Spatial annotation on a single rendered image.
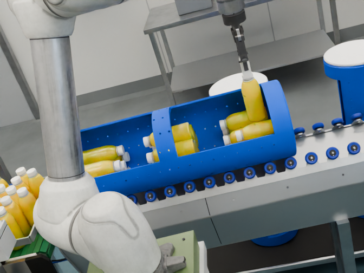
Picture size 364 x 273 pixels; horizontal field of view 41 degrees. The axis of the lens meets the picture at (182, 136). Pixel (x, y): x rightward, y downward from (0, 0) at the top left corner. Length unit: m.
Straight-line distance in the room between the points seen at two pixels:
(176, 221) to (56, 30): 0.90
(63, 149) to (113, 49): 3.96
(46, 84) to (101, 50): 3.98
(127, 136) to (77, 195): 0.69
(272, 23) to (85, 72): 2.04
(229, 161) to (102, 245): 0.67
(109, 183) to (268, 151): 0.57
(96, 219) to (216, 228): 0.81
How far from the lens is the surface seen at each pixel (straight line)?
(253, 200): 1.82
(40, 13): 1.25
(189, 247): 1.39
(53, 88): 1.28
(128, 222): 1.19
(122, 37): 5.17
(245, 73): 1.68
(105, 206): 1.20
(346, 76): 2.29
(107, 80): 5.37
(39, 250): 1.94
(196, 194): 1.81
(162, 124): 1.71
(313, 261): 2.57
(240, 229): 1.94
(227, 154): 1.68
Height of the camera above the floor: 1.96
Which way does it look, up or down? 28 degrees down
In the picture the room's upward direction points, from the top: 18 degrees counter-clockwise
